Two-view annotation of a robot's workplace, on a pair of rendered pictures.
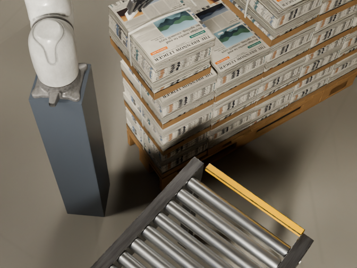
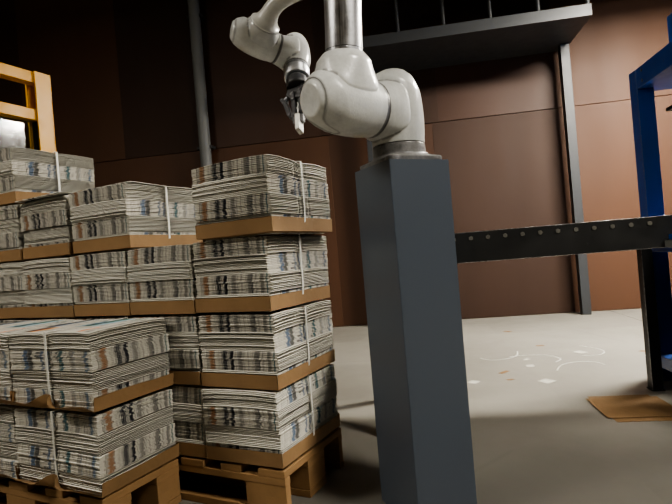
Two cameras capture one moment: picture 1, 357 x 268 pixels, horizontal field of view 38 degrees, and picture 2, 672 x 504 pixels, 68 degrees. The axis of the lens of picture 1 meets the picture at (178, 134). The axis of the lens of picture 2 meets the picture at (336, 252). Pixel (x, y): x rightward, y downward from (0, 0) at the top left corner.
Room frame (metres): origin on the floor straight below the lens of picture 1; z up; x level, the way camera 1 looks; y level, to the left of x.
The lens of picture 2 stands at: (2.10, 1.68, 0.76)
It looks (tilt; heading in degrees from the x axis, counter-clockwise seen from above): 0 degrees down; 243
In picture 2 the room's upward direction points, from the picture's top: 5 degrees counter-clockwise
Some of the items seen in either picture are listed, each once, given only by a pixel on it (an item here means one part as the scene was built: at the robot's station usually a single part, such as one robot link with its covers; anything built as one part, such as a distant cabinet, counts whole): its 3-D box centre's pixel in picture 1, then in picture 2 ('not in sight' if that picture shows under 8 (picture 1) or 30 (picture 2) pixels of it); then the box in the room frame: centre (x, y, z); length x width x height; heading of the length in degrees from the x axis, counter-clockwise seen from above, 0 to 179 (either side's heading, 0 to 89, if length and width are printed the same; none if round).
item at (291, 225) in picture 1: (253, 198); not in sight; (0.88, -0.30, 0.81); 0.43 x 0.03 x 0.02; 54
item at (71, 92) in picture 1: (58, 80); (404, 156); (1.21, 0.46, 1.03); 0.22 x 0.18 x 0.06; 178
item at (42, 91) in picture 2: not in sight; (50, 246); (2.21, -1.42, 0.92); 0.09 x 0.09 x 1.85; 36
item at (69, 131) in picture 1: (77, 150); (414, 335); (1.23, 0.46, 0.50); 0.20 x 0.20 x 1.00; 88
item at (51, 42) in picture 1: (52, 49); (392, 109); (1.24, 0.46, 1.17); 0.18 x 0.16 x 0.22; 12
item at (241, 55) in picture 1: (235, 78); (175, 358); (1.79, -0.28, 0.42); 1.17 x 0.39 x 0.83; 126
